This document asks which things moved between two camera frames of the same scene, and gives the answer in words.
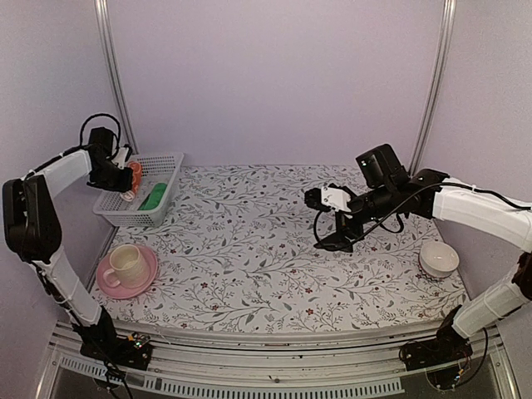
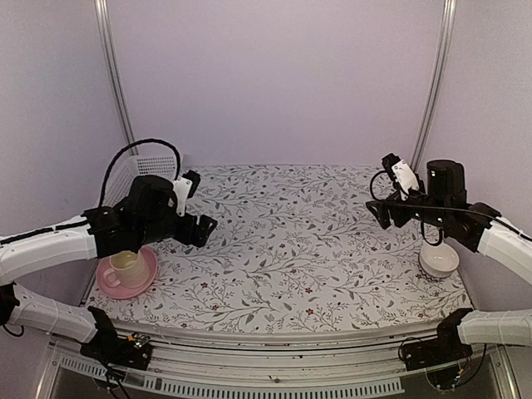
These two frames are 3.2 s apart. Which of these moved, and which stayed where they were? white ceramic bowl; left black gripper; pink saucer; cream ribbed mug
Moved: left black gripper
Stayed: cream ribbed mug; white ceramic bowl; pink saucer
